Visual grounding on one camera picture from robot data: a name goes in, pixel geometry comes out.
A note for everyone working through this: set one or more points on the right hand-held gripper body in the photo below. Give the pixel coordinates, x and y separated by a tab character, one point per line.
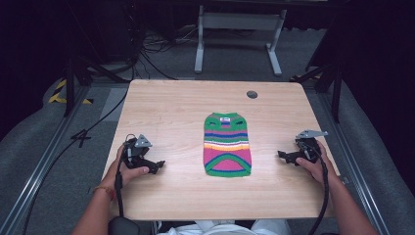
307	147

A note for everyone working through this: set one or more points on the person's right hand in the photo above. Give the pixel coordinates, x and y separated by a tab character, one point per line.
320	165

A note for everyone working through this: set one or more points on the person's white clothing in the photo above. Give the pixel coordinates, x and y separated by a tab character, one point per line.
225	228

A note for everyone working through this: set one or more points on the yellow black hazard tape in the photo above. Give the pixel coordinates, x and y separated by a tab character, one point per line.
62	94

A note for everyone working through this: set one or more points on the person's left hand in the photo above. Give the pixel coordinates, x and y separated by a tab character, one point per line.
129	171

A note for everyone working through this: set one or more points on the grey metal table frame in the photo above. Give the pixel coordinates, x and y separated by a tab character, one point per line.
240	39

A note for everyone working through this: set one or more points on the black tripod stand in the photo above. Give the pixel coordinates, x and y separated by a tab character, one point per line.
326	81
85	73

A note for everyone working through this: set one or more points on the striped knitted pet sweater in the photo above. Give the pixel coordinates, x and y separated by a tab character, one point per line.
227	145

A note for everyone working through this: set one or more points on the aluminium floor rail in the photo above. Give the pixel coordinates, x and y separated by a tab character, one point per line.
352	163
36	169

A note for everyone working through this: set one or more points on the black seat edge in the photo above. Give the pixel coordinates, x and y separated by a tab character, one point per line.
124	226

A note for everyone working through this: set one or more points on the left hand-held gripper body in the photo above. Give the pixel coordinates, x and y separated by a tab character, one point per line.
137	150

